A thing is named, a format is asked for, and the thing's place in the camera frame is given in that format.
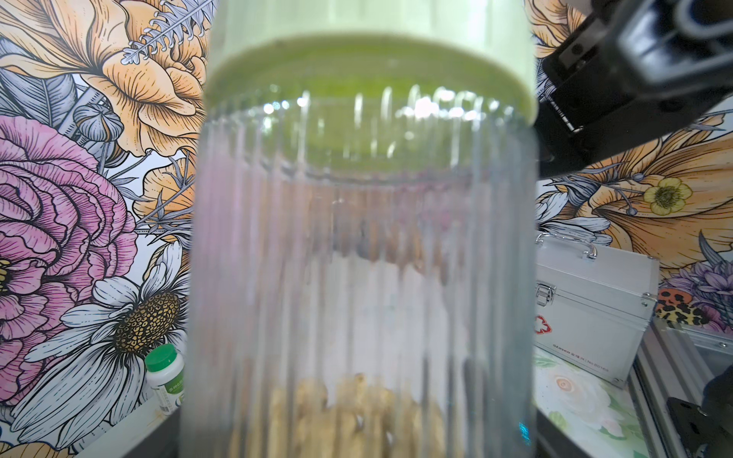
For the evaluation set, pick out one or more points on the small green-cap white bottle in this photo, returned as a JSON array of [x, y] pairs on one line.
[[164, 374]]

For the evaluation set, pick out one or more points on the green-lid peanut jar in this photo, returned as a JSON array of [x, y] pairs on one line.
[[362, 264]]

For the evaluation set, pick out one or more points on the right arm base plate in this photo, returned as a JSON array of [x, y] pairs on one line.
[[706, 430]]

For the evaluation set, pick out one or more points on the silver first aid case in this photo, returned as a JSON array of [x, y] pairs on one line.
[[593, 303]]

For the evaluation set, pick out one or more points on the aluminium front rail frame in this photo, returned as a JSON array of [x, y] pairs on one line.
[[674, 361]]

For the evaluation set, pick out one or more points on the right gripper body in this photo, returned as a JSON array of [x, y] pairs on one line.
[[632, 71]]

